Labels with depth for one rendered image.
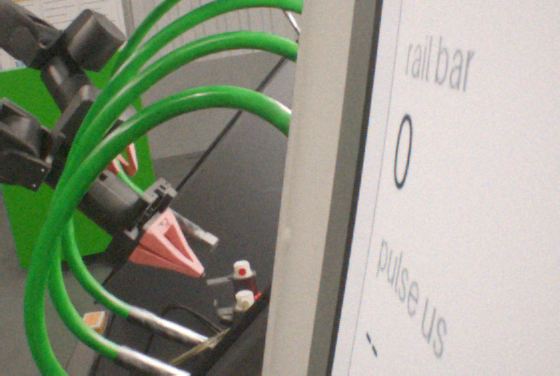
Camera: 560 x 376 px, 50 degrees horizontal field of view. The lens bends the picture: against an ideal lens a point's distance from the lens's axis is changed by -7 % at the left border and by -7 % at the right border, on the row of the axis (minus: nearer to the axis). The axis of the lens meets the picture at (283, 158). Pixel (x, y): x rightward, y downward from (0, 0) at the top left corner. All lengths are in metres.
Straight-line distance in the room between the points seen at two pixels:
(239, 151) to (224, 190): 0.06
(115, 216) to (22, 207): 3.36
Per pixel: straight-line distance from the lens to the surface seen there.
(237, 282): 0.68
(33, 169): 0.68
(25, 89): 3.94
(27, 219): 4.06
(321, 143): 0.20
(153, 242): 0.68
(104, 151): 0.40
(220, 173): 0.97
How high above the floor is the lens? 1.35
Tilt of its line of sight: 12 degrees down
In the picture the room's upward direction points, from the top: 8 degrees counter-clockwise
